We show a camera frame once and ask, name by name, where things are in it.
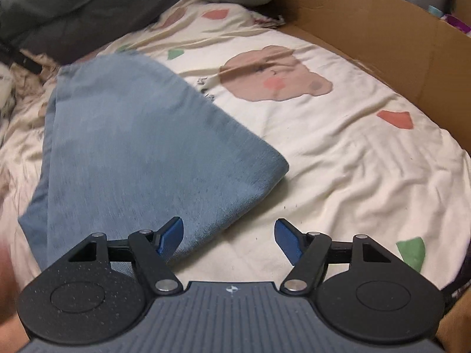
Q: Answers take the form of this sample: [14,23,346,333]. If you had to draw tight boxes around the dark grey blanket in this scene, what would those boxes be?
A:
[1,0,180,65]

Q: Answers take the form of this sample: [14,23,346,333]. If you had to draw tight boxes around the cream bear print bedsheet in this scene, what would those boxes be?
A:
[0,0,471,295]

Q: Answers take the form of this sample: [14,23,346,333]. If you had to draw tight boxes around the brown cardboard box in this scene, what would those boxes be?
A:
[278,0,470,352]

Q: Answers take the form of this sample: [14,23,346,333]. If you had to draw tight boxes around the light blue denim pants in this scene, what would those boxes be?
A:
[19,52,289,269]

